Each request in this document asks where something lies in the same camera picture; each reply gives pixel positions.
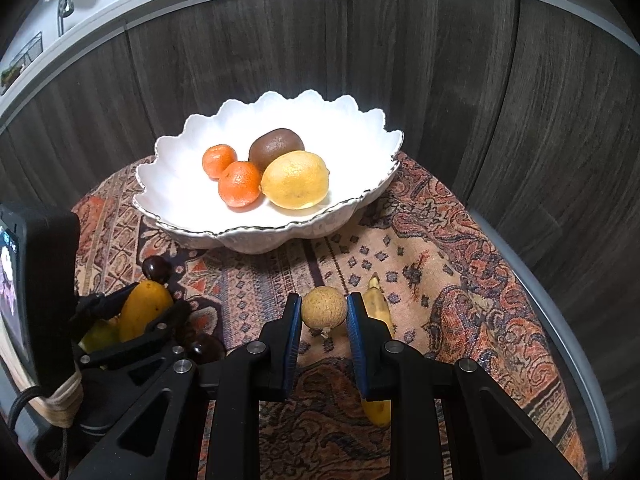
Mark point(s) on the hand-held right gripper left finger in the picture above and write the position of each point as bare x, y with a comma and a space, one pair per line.
292, 345

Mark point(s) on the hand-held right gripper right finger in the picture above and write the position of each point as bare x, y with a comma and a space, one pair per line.
357, 345

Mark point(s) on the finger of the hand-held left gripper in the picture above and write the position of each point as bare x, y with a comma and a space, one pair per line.
92, 310
150, 347

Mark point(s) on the yellow mango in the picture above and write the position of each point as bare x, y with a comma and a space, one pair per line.
142, 310

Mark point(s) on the small tan longan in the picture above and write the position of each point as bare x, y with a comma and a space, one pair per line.
324, 307

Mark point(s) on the white scalloped bowl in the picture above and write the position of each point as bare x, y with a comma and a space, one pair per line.
180, 185

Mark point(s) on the yellow lemon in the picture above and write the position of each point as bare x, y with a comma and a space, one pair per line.
295, 180

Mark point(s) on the orange tangerine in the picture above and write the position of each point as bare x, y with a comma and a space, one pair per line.
219, 161
240, 184

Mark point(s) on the brown kiwi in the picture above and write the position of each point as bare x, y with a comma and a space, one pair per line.
272, 147

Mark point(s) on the green apple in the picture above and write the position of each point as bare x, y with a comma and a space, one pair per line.
100, 335

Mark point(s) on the yellow banana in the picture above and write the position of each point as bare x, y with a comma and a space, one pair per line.
377, 310

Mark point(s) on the small dark round fruit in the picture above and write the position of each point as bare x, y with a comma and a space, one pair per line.
155, 268
204, 347

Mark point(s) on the patterned orange tablecloth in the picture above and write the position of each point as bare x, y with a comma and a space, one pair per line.
450, 260

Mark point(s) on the chrome kitchen faucet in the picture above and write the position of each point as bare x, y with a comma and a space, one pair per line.
65, 2

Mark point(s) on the dark wood base cabinets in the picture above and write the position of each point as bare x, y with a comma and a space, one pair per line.
250, 50

